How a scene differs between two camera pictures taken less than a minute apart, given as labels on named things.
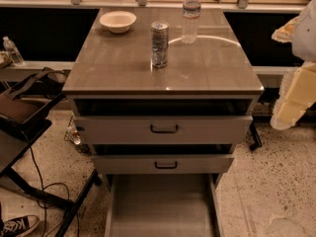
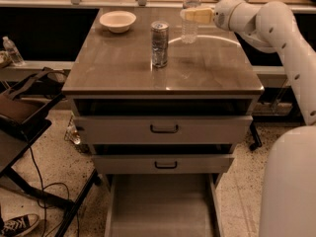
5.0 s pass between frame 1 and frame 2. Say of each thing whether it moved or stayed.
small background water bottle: stayed
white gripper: moved
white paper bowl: stayed
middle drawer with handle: stayed
